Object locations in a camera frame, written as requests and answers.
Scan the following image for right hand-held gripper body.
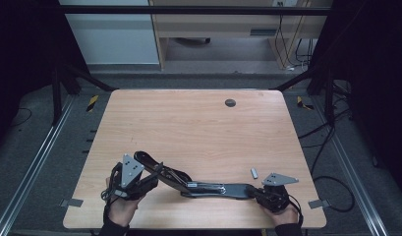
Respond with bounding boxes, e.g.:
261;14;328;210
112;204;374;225
257;172;300;212

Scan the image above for left hand-held gripper cable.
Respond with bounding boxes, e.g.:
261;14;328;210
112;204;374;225
100;162;125;224

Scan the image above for cables under wooden desk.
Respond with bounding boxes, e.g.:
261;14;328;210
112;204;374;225
273;1;316;72

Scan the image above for black frame strut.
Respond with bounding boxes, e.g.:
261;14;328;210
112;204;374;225
269;64;338;126
50;63;120;126

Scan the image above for person's right hand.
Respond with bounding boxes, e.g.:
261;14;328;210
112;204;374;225
262;203;300;227

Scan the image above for hand-held gripper cable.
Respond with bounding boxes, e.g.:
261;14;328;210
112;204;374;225
100;162;125;224
286;175;356;228

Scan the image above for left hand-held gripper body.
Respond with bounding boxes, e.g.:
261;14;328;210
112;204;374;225
102;153;159;202

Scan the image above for light wooden desk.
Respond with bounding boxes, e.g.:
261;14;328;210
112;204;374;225
147;0;334;72

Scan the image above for grey table bracket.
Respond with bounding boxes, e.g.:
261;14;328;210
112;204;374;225
58;198;85;208
308;199;331;210

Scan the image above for thin black floor cable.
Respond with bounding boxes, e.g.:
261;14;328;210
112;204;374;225
11;107;33;128

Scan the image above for black stapler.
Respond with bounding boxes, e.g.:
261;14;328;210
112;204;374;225
133;149;260;201

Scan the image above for white cabinet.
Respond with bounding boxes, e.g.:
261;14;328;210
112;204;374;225
58;0;161;66

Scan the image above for yellow black hazard tape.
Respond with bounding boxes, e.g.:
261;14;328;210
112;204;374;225
296;95;316;111

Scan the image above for right hand-held gripper cable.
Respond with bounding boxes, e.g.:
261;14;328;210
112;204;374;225
286;175;356;228

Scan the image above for yellow-handled tool on floor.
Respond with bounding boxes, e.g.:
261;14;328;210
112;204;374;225
86;94;100;113

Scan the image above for aluminium floor rail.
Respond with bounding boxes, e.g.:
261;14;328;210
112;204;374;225
0;94;77;236
311;96;390;236

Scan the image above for black curtain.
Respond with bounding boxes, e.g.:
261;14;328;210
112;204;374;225
0;0;88;156
310;0;402;200

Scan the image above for person's left hand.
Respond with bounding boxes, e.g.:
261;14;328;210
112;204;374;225
104;176;147;228

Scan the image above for black floor cables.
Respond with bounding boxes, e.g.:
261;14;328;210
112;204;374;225
298;80;354;170

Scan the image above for black frame crossbar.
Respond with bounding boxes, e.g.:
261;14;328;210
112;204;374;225
57;4;334;17

